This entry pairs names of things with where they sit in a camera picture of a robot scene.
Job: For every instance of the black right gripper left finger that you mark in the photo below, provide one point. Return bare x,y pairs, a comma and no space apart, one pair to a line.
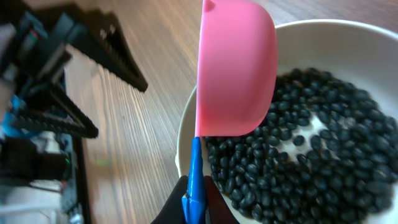
172,211

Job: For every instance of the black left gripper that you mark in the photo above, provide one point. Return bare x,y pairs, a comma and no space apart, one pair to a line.
35,56

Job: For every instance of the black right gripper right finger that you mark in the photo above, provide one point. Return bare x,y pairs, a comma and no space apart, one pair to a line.
217,211

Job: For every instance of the pink scoop with blue handle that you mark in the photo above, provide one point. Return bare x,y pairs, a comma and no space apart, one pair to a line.
237,66

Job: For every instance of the white bowl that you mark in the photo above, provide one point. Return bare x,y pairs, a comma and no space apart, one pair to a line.
359,53

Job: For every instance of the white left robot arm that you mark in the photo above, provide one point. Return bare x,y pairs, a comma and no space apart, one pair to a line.
29,156

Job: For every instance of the black beans in bowl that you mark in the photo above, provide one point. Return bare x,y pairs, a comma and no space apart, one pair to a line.
324,153

